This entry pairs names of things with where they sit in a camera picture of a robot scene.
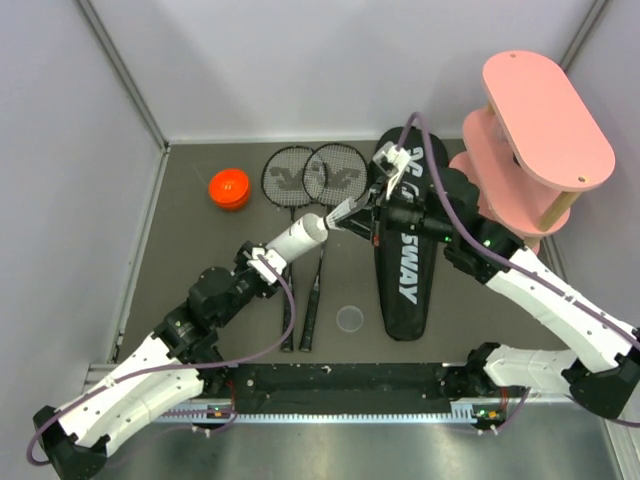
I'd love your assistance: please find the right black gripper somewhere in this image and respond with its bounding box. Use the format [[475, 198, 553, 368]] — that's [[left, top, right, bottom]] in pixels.
[[335, 177, 454, 248]]

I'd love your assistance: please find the white shuttlecock tube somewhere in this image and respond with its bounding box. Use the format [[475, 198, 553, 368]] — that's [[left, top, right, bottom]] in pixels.
[[267, 213, 329, 264]]

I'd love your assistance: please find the clear plastic tube lid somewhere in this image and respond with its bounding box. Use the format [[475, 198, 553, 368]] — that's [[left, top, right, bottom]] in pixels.
[[336, 305, 364, 333]]

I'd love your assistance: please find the white shuttlecock top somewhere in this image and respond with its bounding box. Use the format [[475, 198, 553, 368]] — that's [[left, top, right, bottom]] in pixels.
[[323, 197, 358, 231]]

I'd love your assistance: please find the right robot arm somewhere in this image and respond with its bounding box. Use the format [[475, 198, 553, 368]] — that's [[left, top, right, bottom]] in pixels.
[[334, 168, 639, 421]]

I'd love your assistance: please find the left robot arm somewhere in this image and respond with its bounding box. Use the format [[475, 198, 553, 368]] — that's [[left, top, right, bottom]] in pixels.
[[26, 241, 297, 479]]

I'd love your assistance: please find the right black badminton racket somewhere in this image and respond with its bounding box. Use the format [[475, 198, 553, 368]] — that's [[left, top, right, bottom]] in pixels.
[[299, 143, 367, 352]]

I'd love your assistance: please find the black badminton racket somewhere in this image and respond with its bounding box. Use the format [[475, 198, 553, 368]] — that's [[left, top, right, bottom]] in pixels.
[[261, 145, 324, 352], [299, 143, 367, 352]]

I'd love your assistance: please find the left black badminton racket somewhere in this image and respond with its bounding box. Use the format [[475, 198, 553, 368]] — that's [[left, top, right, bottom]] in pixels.
[[261, 145, 324, 352]]

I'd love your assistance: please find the black racket bag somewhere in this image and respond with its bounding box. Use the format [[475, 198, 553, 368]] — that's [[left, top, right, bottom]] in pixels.
[[374, 127, 438, 341]]

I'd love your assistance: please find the orange bowl stack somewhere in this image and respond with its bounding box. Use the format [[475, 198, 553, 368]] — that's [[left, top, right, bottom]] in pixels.
[[208, 168, 251, 211]]

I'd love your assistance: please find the pink tiered shelf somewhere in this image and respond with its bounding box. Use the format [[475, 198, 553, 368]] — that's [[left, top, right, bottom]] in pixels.
[[450, 50, 615, 250]]

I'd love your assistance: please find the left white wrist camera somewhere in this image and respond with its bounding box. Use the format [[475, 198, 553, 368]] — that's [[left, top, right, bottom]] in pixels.
[[242, 246, 287, 285]]

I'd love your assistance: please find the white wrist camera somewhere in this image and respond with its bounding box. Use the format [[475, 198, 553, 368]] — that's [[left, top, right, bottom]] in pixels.
[[242, 246, 287, 285], [372, 141, 411, 200]]

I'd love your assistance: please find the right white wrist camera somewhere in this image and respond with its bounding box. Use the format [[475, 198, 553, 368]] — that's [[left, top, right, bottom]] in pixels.
[[372, 141, 411, 200]]

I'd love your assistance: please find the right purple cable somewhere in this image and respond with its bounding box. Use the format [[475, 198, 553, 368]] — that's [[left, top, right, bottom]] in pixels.
[[397, 112, 640, 429]]

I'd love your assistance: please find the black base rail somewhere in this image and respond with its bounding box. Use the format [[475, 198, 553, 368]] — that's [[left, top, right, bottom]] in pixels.
[[226, 363, 478, 415]]

